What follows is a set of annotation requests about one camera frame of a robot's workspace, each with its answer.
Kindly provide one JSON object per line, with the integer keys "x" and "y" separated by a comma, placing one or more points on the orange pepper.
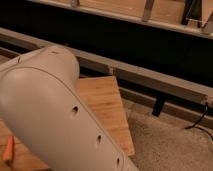
{"x": 9, "y": 150}

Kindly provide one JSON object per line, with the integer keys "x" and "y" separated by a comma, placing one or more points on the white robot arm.
{"x": 40, "y": 105}

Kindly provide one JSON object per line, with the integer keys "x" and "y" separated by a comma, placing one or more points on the black bracket under rail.
{"x": 158, "y": 106}

